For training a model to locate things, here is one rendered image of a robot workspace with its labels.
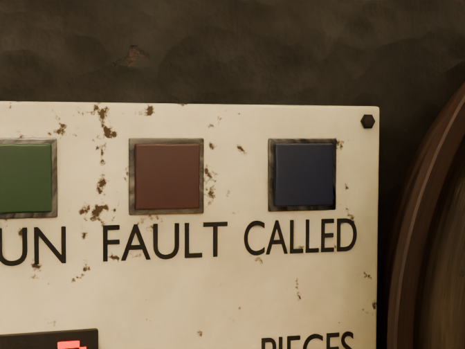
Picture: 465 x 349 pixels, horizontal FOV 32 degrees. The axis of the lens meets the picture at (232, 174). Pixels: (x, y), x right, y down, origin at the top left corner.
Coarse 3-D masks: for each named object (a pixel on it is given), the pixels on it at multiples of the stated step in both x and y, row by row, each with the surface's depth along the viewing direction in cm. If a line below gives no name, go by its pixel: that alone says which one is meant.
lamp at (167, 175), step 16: (144, 144) 44; (160, 144) 44; (176, 144) 44; (192, 144) 44; (144, 160) 44; (160, 160) 44; (176, 160) 44; (192, 160) 44; (144, 176) 44; (160, 176) 44; (176, 176) 44; (192, 176) 44; (144, 192) 44; (160, 192) 44; (176, 192) 44; (192, 192) 44; (144, 208) 44; (160, 208) 44; (176, 208) 44; (192, 208) 45
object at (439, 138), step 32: (448, 128) 42; (416, 160) 50; (448, 160) 42; (416, 192) 42; (416, 224) 41; (384, 256) 50; (416, 256) 42; (384, 288) 50; (416, 288) 42; (384, 320) 50
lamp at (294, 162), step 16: (288, 144) 46; (304, 144) 46; (320, 144) 46; (288, 160) 46; (304, 160) 46; (320, 160) 46; (288, 176) 46; (304, 176) 46; (320, 176) 47; (288, 192) 46; (304, 192) 46; (320, 192) 47
